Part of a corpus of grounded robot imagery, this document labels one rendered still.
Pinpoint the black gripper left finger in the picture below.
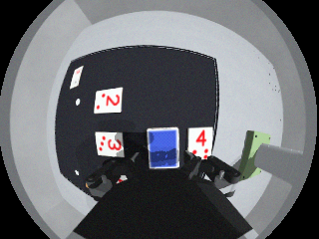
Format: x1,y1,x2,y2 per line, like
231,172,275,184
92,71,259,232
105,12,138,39
86,152,153,201

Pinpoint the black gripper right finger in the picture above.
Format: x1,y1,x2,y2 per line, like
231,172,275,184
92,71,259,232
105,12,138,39
172,150,241,197

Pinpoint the dark blue card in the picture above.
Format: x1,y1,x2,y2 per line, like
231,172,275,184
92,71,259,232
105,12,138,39
147,128,178,168

